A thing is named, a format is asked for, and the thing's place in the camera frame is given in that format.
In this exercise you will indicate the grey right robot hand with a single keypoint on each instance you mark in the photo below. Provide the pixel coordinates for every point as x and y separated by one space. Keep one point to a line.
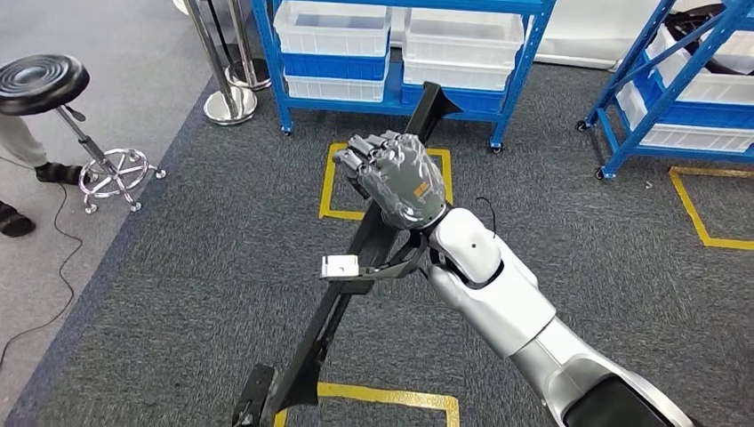
406 182

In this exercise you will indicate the black license plate frame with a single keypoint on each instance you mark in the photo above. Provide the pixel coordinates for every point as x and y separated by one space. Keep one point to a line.
318 342

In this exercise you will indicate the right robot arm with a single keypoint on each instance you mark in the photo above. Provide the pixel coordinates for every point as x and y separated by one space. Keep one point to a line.
512 306

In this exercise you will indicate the blue metal shelf rack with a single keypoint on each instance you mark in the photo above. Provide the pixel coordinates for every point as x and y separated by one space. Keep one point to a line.
275 70
630 59

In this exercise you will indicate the blue plastic bin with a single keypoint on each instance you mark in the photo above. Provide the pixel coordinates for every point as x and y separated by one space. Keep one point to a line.
330 68
707 115
483 101

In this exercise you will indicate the chrome barrier stanchion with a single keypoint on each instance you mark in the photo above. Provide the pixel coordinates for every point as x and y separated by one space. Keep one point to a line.
250 76
230 109

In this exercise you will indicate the yellow floor tape square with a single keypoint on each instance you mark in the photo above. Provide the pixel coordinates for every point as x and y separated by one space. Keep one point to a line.
686 206
389 396

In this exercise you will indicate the white car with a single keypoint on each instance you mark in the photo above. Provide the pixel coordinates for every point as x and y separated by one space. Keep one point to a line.
589 29

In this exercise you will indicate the dark base barrier stanchion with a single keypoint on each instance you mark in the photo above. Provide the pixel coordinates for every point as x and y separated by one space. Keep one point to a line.
219 32

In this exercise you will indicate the black robot wheeled base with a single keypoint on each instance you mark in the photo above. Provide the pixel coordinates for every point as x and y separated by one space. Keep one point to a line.
253 398

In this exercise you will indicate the person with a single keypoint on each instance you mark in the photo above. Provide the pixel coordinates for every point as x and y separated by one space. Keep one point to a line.
56 174

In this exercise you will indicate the black stool with chrome base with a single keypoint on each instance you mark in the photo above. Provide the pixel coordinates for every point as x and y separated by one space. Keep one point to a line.
41 82

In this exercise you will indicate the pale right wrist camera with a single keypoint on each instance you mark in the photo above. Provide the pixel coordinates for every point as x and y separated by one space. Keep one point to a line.
340 266

